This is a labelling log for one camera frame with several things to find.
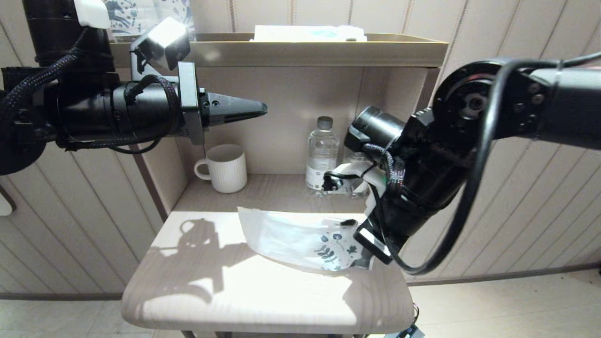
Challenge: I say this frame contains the braided cable of left arm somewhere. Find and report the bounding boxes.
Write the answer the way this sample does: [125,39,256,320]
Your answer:
[0,47,181,155]

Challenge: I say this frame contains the thick black camera cable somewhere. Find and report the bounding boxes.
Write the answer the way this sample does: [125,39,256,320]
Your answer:
[324,52,601,276]

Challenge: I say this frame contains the braided cable of right arm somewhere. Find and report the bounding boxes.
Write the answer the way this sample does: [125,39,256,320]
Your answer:
[364,143,407,198]

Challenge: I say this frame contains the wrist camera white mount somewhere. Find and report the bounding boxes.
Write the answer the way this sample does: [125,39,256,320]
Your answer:
[323,162,388,214]
[74,0,191,83]

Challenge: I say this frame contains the clear plastic water bottle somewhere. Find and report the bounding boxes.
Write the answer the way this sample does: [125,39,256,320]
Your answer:
[345,148,371,198]
[306,116,339,197]

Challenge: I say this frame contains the white wall fixture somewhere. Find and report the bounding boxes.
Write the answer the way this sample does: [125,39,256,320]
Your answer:
[0,185,17,216]

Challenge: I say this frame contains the white floral plastic pouch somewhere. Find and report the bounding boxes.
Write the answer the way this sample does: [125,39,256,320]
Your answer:
[237,207,374,273]

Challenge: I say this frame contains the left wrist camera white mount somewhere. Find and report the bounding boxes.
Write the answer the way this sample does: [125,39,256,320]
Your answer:
[74,0,191,83]

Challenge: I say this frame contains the braided cable of arm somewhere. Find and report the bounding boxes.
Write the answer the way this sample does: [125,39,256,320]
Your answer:
[0,47,181,155]
[364,143,407,198]

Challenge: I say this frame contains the white ribbed mug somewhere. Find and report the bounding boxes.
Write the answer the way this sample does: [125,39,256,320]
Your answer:
[194,144,248,194]

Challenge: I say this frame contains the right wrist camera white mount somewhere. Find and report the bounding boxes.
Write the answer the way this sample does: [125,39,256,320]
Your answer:
[323,162,388,214]

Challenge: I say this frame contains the light wooden shelf table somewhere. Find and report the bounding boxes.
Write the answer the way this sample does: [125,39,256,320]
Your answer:
[87,33,449,338]

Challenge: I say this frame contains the blue patterned packs on shelf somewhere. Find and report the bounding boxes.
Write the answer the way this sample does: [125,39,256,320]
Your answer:
[104,0,162,38]

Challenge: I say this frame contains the white packet with blue print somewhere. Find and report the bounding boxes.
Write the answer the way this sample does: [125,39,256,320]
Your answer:
[254,25,368,43]

